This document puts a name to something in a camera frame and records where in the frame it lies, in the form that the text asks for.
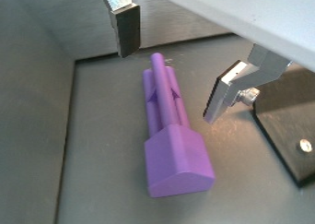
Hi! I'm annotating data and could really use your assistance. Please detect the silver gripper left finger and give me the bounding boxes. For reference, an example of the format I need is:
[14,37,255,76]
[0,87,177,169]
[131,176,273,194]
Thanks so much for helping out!
[103,0,140,57]

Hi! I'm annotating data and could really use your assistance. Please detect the purple three prong object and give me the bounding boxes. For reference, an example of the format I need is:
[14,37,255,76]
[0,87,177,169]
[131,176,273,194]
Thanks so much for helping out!
[143,53,215,197]

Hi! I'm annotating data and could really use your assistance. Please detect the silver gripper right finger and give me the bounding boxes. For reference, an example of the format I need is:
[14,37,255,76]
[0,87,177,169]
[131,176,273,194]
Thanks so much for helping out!
[203,44,291,124]

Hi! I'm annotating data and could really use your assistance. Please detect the dark curved fixture stand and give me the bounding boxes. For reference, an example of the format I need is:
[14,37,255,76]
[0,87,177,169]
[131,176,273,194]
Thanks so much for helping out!
[252,65,315,187]

